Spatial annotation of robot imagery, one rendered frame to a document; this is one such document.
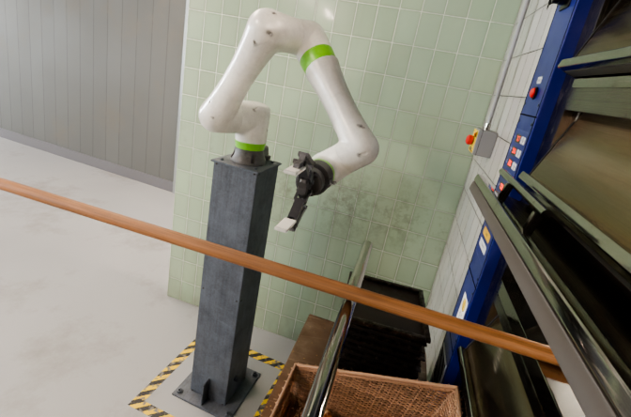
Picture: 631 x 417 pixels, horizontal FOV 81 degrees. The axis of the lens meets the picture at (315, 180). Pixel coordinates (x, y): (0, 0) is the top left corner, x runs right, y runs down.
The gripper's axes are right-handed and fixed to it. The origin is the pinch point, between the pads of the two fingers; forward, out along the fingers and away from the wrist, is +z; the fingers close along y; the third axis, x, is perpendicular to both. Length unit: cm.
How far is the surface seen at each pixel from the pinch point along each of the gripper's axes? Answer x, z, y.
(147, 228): 29.6, 7.6, 12.8
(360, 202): -6, -114, 34
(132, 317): 110, -85, 133
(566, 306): -41, 36, -11
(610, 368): -41, 45, -11
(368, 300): -22.7, 7.5, 12.9
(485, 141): -50, -79, -14
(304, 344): -3, -46, 75
